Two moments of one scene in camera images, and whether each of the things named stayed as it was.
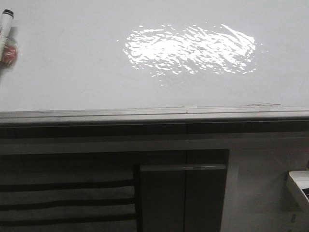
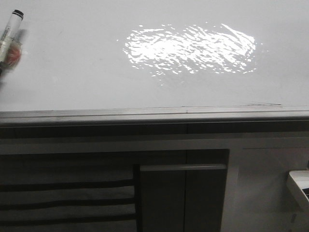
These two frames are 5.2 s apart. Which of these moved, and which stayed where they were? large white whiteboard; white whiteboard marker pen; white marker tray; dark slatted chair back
Moved: white whiteboard marker pen
Stayed: white marker tray; large white whiteboard; dark slatted chair back
